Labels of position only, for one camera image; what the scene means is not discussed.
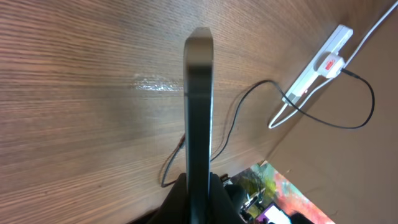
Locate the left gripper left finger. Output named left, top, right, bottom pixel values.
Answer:
left=148, top=173, right=188, bottom=224

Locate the white power strip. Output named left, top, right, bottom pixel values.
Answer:
left=285, top=24, right=354, bottom=104

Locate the white power strip cord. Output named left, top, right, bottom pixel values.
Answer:
left=267, top=0, right=398, bottom=130

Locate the smartphone with cyan screen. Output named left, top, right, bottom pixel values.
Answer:
left=183, top=27, right=214, bottom=223

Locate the colourful mat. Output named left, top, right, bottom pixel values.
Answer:
left=231, top=162, right=333, bottom=223

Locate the white charger plug adapter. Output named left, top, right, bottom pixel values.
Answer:
left=316, top=52, right=345, bottom=78

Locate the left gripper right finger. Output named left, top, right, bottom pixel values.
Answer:
left=208, top=173, right=246, bottom=224

